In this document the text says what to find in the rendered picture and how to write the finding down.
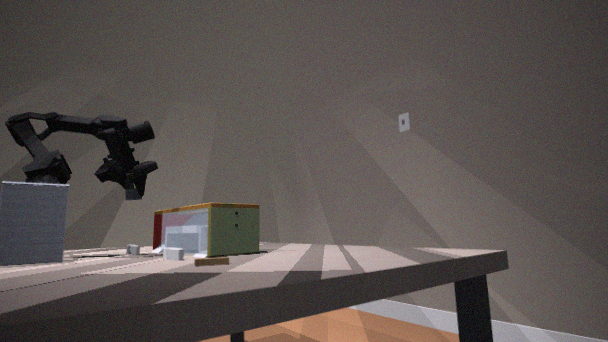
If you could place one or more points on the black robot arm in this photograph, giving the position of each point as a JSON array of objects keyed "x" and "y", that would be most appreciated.
[{"x": 50, "y": 167}]

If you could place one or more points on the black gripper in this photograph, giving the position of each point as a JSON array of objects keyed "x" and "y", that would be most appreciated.
[{"x": 134, "y": 173}]

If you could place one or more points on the brown flat bar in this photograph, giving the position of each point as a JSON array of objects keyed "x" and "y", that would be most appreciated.
[{"x": 211, "y": 261}]

